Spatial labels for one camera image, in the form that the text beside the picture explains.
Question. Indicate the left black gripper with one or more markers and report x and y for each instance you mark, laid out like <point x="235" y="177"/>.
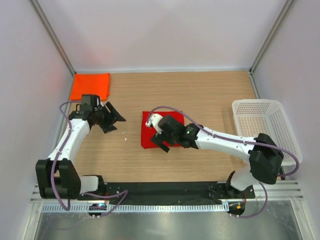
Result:
<point x="113" y="114"/>

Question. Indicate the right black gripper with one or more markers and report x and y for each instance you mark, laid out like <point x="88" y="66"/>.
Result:
<point x="159" y="142"/>

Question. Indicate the red t shirt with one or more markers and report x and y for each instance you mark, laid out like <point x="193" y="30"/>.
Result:
<point x="147" y="133"/>

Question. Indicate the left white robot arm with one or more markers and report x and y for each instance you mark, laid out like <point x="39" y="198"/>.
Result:
<point x="57" y="177"/>

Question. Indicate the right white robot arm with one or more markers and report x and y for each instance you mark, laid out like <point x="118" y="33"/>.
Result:
<point x="262" y="157"/>

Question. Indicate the folded orange t shirt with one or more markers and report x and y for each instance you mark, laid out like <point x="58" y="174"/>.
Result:
<point x="90" y="84"/>

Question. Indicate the white plastic perforated basket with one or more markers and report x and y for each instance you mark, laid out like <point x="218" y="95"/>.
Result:
<point x="254" y="116"/>

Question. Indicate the slotted cable duct rail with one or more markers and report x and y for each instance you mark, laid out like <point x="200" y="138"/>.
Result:
<point x="99" y="208"/>

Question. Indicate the aluminium frame rail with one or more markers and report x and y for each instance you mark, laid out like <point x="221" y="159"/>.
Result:
<point x="283" y="190"/>

